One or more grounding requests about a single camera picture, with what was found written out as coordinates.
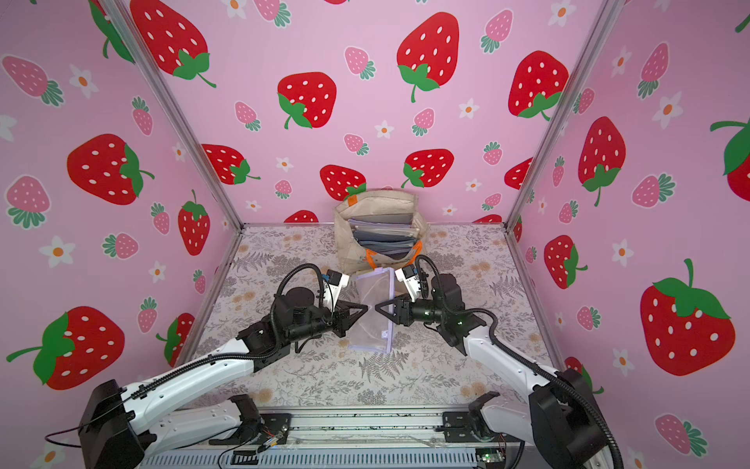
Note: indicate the purple pouch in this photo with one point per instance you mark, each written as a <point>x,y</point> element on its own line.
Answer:
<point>373,332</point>

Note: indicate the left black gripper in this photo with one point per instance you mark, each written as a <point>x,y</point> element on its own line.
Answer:
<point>341,321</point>

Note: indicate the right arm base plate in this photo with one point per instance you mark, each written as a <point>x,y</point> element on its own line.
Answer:
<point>465,427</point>

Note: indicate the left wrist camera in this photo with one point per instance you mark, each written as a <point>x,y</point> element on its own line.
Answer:
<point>334,283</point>

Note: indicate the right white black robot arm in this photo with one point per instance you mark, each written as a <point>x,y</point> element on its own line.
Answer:
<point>561,417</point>

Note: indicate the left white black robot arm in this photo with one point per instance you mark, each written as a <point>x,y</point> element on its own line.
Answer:
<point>124,425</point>

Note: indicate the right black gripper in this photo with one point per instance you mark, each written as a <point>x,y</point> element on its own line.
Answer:
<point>401,311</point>

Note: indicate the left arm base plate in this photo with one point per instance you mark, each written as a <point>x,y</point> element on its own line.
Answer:
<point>258,430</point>

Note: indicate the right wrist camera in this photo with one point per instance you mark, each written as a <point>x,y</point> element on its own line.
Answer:
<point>414,281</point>

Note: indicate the cream canvas tote bag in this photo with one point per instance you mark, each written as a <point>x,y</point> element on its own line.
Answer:
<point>378,229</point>

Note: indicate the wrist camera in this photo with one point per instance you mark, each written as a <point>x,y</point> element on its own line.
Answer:
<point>334,283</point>
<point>414,281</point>

